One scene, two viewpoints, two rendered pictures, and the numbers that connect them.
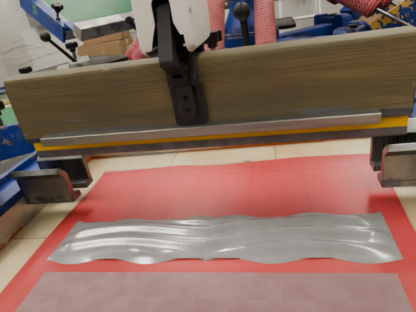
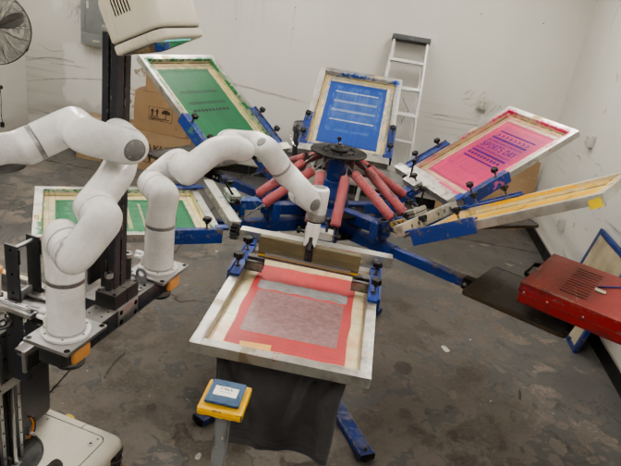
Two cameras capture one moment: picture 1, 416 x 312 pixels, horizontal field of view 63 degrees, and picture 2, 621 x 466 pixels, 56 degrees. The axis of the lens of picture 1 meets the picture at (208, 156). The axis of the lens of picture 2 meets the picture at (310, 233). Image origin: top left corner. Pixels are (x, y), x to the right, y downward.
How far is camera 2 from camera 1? 195 cm
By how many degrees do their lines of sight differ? 9
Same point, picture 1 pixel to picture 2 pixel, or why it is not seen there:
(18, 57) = (48, 69)
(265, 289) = (315, 302)
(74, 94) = (279, 245)
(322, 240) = (331, 297)
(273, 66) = (330, 254)
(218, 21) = not seen: hidden behind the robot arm
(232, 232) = (309, 291)
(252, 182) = (316, 281)
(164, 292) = (292, 299)
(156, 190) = (285, 275)
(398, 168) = (354, 286)
